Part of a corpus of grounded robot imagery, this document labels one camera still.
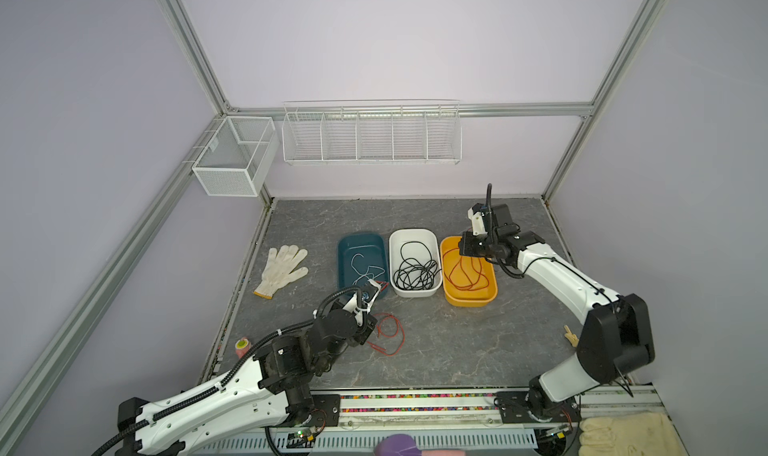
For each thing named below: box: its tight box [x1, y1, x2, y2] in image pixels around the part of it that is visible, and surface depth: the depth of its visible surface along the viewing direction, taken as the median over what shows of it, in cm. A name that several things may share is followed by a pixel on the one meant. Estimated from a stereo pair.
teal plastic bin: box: [338, 234, 388, 300], surface depth 103 cm
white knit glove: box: [253, 245, 309, 300], surface depth 101 cm
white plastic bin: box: [389, 228, 443, 297], surface depth 101 cm
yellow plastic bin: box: [440, 236, 498, 308], surface depth 96 cm
